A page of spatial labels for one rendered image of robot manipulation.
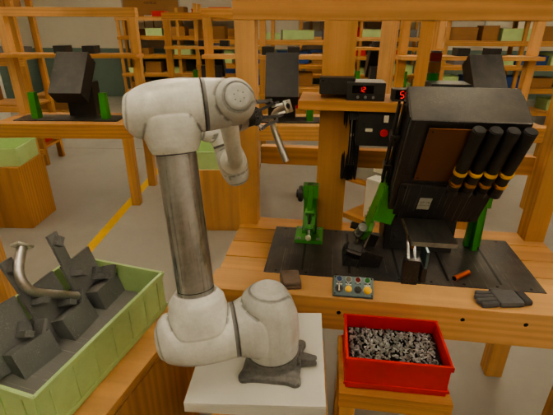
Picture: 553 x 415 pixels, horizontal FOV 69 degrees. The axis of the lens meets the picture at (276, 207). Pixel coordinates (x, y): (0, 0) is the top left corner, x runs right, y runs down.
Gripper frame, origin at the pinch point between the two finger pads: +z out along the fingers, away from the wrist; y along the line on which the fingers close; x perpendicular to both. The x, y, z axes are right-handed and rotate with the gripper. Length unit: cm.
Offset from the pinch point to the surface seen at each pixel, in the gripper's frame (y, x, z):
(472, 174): -43, -70, 11
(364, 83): -1.5, -26.7, 24.5
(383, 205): -50, -34, 7
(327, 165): -31.1, 2.7, 19.5
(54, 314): -45, 20, -107
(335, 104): -5.7, -17.9, 14.1
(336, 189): -44.1, 4.4, 21.5
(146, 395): -81, 3, -92
